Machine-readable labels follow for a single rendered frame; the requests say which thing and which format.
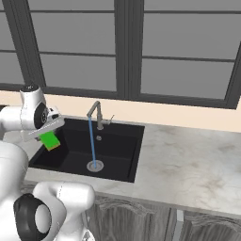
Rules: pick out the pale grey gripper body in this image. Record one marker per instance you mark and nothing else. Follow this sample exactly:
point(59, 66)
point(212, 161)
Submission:
point(44, 127)

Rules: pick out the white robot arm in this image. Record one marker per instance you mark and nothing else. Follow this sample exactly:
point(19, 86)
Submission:
point(12, 163)

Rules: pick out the green and yellow sponge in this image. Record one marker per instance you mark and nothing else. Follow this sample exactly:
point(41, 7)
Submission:
point(50, 140)

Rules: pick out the black kitchen sink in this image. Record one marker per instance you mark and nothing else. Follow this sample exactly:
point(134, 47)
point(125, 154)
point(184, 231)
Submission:
point(78, 157)

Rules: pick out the blue water stream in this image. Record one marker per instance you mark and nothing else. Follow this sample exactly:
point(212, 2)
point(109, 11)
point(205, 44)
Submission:
point(92, 141)

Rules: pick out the grey metal tap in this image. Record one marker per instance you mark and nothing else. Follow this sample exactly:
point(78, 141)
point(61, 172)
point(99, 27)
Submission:
point(99, 116)

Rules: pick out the dark framed window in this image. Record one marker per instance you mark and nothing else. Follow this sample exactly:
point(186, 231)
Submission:
point(125, 47)

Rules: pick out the grey wooden cupboard door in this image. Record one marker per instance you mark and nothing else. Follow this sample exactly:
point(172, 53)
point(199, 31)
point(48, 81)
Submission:
point(128, 221)
point(213, 227)

